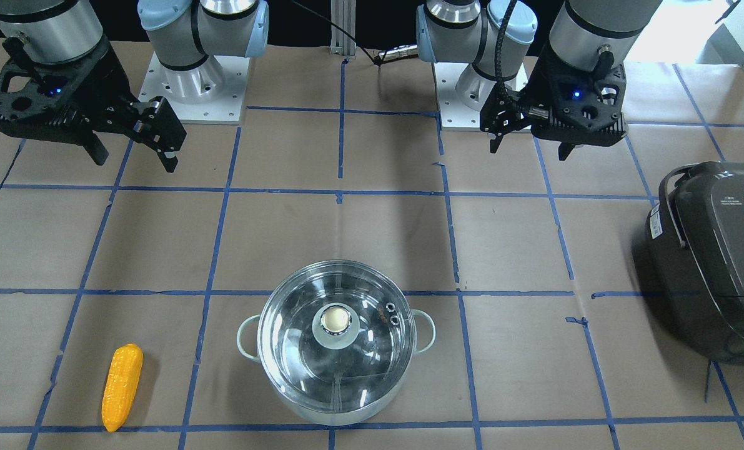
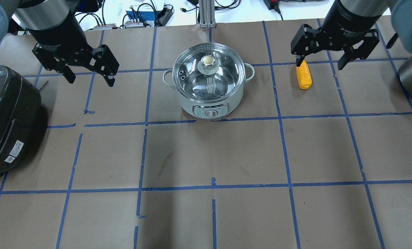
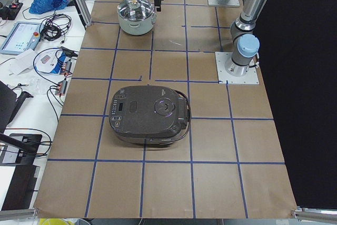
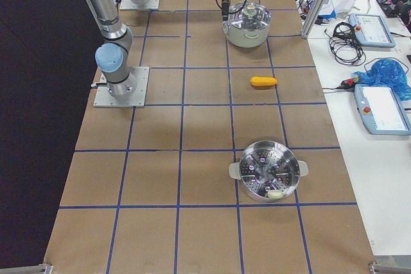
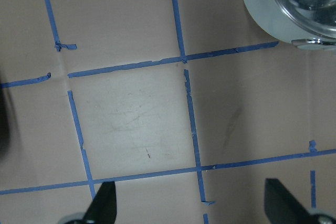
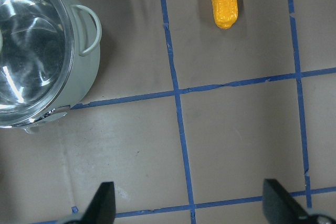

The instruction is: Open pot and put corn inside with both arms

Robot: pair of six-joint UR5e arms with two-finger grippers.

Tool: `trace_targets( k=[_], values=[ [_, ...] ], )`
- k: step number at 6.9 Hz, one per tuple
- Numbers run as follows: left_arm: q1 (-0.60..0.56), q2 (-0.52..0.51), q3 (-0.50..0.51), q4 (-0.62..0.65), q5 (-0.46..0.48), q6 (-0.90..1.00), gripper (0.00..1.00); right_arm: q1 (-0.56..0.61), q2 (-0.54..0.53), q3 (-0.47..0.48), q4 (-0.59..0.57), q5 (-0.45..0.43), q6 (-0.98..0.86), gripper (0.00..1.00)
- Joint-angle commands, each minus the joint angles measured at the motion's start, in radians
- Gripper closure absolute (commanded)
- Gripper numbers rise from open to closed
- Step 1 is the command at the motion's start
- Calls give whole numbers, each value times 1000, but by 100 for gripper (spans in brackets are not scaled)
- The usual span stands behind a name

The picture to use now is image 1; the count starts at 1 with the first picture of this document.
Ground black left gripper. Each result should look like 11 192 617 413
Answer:
480 57 628 161

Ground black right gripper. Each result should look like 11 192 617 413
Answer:
0 37 187 173

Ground yellow toy corn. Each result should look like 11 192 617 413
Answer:
101 342 144 433

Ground glass pot lid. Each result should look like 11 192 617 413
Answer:
257 261 407 414

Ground pale green electric pot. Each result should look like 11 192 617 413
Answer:
236 259 437 427

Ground dark grey rice cooker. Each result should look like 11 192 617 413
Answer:
646 161 744 366

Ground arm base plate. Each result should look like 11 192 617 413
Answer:
434 62 495 132
138 54 252 126

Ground aluminium frame post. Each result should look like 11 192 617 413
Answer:
329 1 357 59

